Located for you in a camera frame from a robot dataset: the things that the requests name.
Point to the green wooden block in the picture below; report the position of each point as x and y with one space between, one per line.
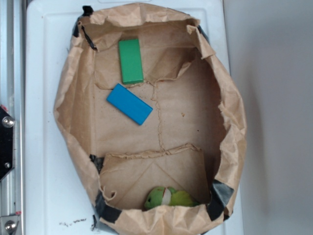
130 61

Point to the blue wooden block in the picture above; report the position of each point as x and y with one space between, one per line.
129 104

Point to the brown paper bag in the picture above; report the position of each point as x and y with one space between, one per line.
193 140

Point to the green plush toy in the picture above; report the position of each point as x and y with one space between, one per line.
170 197

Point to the white plastic tray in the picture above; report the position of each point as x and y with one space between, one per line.
55 200

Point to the black metal bracket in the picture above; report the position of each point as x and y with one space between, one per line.
7 158

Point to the aluminium frame rail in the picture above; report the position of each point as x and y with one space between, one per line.
12 75

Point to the silver corner bracket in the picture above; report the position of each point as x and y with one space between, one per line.
10 225

